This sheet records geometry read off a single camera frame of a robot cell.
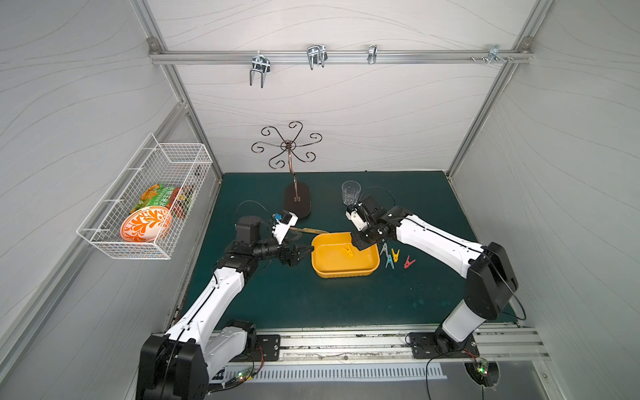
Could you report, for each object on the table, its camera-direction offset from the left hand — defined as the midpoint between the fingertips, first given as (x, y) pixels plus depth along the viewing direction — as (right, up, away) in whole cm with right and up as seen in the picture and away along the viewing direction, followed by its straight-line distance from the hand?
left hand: (306, 242), depth 76 cm
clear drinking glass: (+17, +17, +33) cm, 41 cm away
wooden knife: (0, 0, +26) cm, 26 cm away
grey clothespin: (+29, -6, +19) cm, 35 cm away
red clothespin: (+37, -11, +15) cm, 41 cm away
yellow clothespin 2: (+33, -8, +17) cm, 38 cm away
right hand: (+17, 0, +10) cm, 20 cm away
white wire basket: (-45, +25, +4) cm, 51 cm away
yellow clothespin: (+15, -6, +17) cm, 23 cm away
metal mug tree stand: (-6, +15, +32) cm, 36 cm away
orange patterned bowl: (-41, +7, -12) cm, 43 cm away
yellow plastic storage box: (+10, -9, +17) cm, 22 cm away
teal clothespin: (+30, -10, +15) cm, 35 cm away
